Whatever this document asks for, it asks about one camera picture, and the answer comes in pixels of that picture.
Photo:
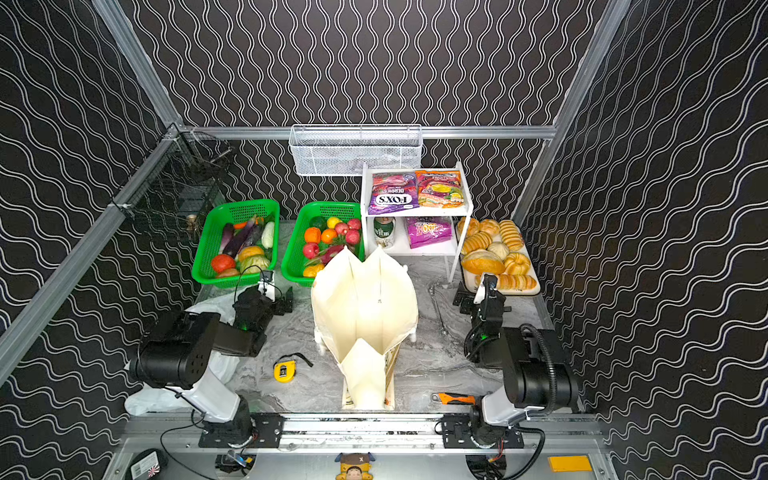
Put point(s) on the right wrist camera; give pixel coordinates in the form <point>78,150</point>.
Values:
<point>486,287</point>

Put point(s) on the orange utility knife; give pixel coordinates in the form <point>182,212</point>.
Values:
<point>448,398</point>

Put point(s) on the metal base rail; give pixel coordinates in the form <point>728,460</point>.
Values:
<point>438,433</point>

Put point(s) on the white plastic grocery bag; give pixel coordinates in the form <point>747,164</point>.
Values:
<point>181,363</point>

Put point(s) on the purple eggplant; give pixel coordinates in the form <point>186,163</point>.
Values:
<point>228,232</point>

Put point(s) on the yellow lemon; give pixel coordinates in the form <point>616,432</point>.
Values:
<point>333,222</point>

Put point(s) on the right green basket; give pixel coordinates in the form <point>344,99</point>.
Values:
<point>323,228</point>

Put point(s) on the purple Fox's candy bag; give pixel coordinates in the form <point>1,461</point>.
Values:
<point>393,192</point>

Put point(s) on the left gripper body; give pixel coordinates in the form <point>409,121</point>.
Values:
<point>278,302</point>

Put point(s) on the red apple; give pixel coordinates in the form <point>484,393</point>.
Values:
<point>353,237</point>

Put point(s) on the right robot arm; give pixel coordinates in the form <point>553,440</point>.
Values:
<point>536,377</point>

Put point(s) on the green drink can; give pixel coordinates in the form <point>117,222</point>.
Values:
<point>384,231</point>

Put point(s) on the cartoon figure toy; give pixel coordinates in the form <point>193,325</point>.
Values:
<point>355,466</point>

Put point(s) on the cream canvas tote bag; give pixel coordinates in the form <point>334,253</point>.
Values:
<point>363,311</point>

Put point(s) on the white wire basket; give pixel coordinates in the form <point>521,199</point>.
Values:
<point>348,149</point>

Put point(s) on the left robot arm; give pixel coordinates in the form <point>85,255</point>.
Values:
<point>245,343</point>

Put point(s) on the orange fruit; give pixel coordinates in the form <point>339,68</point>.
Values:
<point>313,235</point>

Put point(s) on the black wire basket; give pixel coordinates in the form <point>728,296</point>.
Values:
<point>171,202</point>

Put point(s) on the yellow tape measure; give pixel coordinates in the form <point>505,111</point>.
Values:
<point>285,367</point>

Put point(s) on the pink dragon fruit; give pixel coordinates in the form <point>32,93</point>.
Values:
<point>326,255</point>

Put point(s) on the large round bread loaf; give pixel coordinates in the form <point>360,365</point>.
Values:
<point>479,262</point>

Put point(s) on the yellow block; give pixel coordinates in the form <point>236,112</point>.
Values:
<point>570,464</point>

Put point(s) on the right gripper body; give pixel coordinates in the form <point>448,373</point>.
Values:
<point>486,298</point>

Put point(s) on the purple snack pouch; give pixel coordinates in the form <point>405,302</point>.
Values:
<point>424,231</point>

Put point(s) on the orange snack bag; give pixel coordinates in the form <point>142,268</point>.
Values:
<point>439,189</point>

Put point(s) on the red tomato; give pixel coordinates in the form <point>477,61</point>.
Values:
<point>222,262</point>

